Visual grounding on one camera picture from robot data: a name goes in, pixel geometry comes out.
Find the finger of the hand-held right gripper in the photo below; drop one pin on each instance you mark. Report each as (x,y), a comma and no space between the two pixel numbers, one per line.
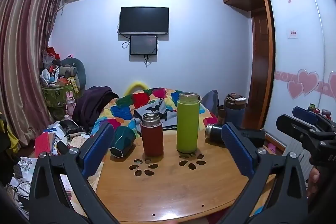
(291,125)
(304,112)

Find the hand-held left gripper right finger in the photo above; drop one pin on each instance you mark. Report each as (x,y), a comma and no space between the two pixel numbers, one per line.
(236,151)

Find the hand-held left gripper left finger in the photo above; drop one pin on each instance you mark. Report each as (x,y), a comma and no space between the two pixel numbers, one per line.
(97,144)

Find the dark teal faceted cup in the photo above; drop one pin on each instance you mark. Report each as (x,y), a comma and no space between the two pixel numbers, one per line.
(121,142)

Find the red thermos cup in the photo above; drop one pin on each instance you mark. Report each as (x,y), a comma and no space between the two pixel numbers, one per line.
(152,136)

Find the person's right hand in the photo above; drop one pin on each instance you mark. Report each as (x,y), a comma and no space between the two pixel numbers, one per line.
(313,183)

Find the white radiator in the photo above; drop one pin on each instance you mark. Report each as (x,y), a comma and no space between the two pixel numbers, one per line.
(298,154)

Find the black thermos bottle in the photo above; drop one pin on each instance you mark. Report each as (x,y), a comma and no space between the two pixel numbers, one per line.
(214,132)

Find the dark purple cloth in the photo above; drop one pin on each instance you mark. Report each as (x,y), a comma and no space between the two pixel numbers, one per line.
(92,106)

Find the large blue-grey water bottle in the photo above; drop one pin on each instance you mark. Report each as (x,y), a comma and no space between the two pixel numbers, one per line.
(234,109)

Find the pink rabbit toy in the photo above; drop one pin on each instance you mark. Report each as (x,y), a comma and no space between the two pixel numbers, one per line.
(69,104)

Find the red book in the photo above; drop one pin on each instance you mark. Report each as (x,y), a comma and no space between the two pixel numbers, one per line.
(43,144)

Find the green thermos bottle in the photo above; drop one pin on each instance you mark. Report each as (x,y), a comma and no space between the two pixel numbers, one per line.
(187,124)

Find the grey-blue bag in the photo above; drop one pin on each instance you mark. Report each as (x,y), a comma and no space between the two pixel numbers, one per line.
(211,100)

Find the brown wooden door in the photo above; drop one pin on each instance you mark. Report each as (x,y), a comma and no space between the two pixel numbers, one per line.
(262,66)

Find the green storage basket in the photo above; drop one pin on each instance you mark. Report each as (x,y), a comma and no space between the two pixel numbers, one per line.
(56,94)

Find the colourful patterned blanket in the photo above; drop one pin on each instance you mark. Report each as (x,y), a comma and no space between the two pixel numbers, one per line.
(155,103)

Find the wooden wardrobe with heart doors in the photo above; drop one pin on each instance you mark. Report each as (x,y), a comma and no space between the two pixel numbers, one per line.
(296,37)

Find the basket of toys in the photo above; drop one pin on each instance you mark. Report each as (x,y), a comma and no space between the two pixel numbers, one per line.
(56,70)

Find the striped red curtain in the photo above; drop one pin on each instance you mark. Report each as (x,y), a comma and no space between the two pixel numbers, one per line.
(22,50)

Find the white wall sticker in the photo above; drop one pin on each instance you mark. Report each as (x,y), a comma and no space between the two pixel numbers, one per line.
(292,34)

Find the small black wall monitor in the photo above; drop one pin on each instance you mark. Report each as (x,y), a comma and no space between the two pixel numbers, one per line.
(143,44)

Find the black wall television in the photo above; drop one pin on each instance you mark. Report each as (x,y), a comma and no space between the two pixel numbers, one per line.
(143,19)

